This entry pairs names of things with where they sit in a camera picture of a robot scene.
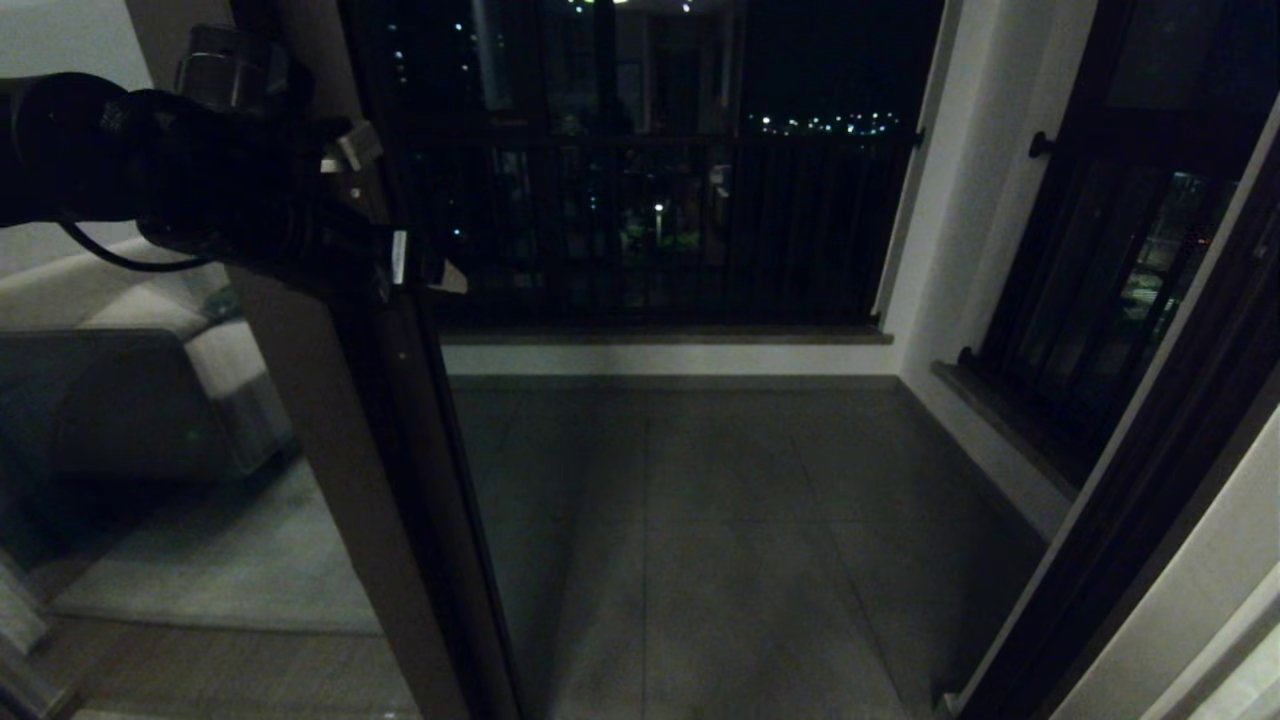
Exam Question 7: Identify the brown framed sliding glass door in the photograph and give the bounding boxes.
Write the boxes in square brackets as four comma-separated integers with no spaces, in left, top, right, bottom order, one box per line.
[340,0,529,720]

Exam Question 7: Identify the silver left wrist cylinder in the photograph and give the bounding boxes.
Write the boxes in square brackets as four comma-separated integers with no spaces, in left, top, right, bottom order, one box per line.
[175,25,293,113]

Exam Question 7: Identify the brown framed fixed glass panel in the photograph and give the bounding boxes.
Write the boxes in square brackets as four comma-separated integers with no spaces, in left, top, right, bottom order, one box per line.
[0,0,481,720]

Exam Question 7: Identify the black metal balcony railing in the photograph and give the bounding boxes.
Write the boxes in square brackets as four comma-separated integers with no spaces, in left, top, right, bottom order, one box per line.
[400,125,926,331]

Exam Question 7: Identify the short stone window sill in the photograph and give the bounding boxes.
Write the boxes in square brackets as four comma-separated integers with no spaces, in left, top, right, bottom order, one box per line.
[932,360,1086,501]

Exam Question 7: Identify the dark brown door jamb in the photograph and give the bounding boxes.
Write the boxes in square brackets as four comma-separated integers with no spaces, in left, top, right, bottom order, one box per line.
[955,95,1280,720]

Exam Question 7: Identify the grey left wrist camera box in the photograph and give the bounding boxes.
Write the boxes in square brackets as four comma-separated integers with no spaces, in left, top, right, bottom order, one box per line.
[318,120,386,176]

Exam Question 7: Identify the long black left arm cable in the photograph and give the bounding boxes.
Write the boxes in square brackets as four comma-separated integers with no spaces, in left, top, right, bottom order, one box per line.
[55,218,231,274]

